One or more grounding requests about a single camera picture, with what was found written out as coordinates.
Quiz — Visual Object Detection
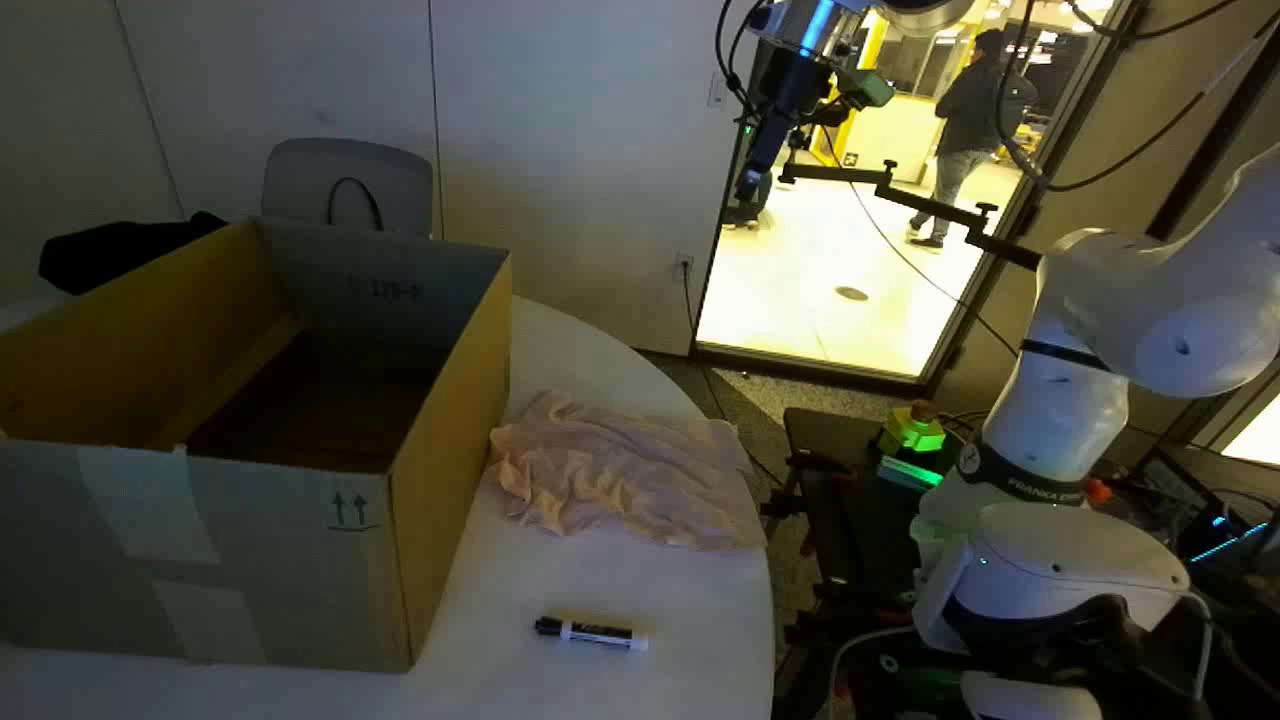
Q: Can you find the black marker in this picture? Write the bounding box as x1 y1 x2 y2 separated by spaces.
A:
530 611 653 657

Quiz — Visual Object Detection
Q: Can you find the black clamp mounting bar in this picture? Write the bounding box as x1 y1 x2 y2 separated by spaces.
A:
775 157 1042 273

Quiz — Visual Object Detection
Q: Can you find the green lit control device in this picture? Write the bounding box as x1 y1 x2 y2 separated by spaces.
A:
871 413 952 495

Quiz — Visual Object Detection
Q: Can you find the large cardboard box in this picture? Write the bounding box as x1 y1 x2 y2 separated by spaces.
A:
0 216 517 678

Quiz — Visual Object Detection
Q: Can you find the person in dark clothes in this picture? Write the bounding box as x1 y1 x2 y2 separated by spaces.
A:
909 30 1033 254

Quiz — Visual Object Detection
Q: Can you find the cream cloth towel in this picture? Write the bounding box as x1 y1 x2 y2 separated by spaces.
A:
479 387 772 553

